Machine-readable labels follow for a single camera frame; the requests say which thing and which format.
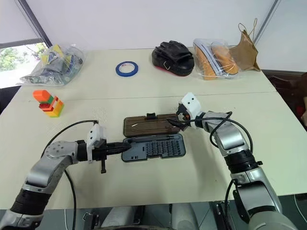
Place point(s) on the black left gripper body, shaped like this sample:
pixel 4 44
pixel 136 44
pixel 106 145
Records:
pixel 103 151

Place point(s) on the colourful toy brick stack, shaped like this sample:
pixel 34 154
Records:
pixel 54 107

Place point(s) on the dark furniture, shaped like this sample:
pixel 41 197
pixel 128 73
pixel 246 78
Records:
pixel 290 91

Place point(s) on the clear bag with orange shoes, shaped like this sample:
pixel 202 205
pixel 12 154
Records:
pixel 216 61

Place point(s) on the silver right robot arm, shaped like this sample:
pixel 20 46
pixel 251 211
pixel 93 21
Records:
pixel 230 139

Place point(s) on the screwdriver bit case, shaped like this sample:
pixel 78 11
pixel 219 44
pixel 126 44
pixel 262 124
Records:
pixel 134 157

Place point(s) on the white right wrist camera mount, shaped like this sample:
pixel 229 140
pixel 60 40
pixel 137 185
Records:
pixel 190 103

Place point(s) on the blue tape roll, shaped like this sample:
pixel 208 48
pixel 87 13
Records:
pixel 117 71

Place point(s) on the black padded mitt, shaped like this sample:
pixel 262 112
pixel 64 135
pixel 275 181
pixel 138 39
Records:
pixel 175 56

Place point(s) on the dark window frame bar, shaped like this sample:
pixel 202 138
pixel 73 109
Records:
pixel 36 21

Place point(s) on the grey rounded robot body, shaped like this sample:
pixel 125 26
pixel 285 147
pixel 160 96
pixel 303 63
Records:
pixel 156 216

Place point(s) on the clear bag with colourful items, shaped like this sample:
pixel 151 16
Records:
pixel 55 65

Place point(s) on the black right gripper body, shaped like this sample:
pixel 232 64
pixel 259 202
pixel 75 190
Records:
pixel 182 114

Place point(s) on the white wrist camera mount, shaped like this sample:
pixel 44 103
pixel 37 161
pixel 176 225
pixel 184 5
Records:
pixel 190 103
pixel 96 134

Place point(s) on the brown paper bag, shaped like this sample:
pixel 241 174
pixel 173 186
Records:
pixel 247 52

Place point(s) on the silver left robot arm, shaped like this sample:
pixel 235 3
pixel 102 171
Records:
pixel 56 154

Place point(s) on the grey slanted frame bar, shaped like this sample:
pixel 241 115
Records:
pixel 267 19

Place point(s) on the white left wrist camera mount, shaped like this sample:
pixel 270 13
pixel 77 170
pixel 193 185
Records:
pixel 96 134

